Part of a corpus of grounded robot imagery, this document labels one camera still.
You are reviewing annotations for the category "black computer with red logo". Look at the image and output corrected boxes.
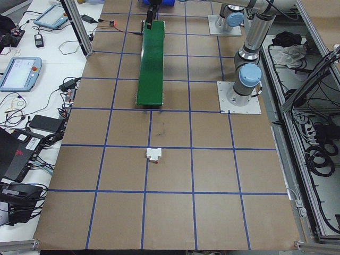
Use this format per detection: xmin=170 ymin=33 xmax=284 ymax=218
xmin=0 ymin=127 xmax=45 ymax=183

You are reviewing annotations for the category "aluminium profile post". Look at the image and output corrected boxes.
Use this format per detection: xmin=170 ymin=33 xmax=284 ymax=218
xmin=59 ymin=0 xmax=94 ymax=57

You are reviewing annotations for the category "white crumpled plastic bag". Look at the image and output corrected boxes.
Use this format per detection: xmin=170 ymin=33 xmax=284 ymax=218
xmin=272 ymin=44 xmax=308 ymax=69

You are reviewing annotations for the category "black cable coil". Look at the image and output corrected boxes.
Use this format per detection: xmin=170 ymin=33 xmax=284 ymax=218
xmin=304 ymin=142 xmax=338 ymax=176

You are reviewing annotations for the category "V-shaped metal bar frame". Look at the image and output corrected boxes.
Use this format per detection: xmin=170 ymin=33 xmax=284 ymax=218
xmin=261 ymin=0 xmax=340 ymax=243

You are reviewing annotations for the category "green belt conveyor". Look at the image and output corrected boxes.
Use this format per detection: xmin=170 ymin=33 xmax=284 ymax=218
xmin=134 ymin=20 xmax=167 ymax=108

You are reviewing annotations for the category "white circuit breaker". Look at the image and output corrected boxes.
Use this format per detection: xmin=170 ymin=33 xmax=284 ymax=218
xmin=145 ymin=147 xmax=163 ymax=164

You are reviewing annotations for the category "black handheld device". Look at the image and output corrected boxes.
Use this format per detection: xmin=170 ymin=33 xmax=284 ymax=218
xmin=33 ymin=33 xmax=45 ymax=48

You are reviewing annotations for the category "large black power brick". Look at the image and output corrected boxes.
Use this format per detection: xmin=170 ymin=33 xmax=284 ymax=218
xmin=28 ymin=114 xmax=66 ymax=132

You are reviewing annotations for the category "blue grey teach pendant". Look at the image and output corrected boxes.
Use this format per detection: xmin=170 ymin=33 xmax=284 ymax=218
xmin=33 ymin=4 xmax=70 ymax=30
xmin=0 ymin=57 xmax=43 ymax=93

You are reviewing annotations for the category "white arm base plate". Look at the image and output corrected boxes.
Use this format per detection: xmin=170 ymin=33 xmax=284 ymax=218
xmin=217 ymin=81 xmax=262 ymax=115
xmin=207 ymin=15 xmax=243 ymax=37

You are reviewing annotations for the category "black electronic device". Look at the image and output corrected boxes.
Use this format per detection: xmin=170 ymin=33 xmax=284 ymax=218
xmin=0 ymin=182 xmax=47 ymax=225

